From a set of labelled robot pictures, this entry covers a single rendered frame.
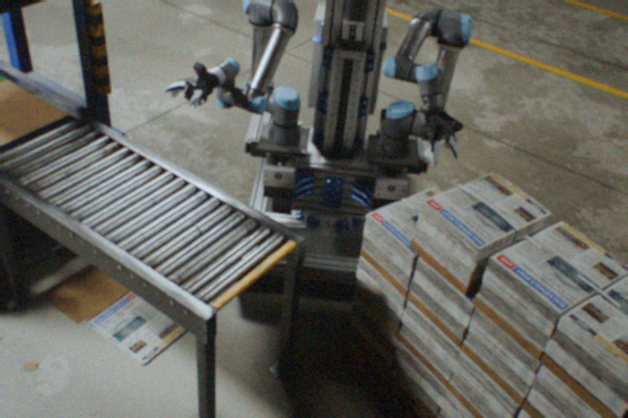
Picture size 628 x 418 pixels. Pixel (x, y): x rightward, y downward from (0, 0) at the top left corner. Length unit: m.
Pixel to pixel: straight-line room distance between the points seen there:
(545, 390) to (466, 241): 0.53
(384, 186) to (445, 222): 0.68
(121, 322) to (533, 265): 1.93
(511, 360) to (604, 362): 0.38
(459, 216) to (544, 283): 0.37
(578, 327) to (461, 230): 0.49
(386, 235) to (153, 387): 1.22
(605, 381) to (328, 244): 1.70
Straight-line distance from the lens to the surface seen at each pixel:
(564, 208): 4.48
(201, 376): 2.52
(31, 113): 3.35
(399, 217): 2.68
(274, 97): 2.94
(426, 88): 2.46
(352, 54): 2.90
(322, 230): 3.49
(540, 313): 2.21
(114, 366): 3.20
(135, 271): 2.44
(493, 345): 2.43
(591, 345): 2.14
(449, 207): 2.39
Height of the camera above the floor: 2.48
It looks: 39 degrees down
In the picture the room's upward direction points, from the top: 6 degrees clockwise
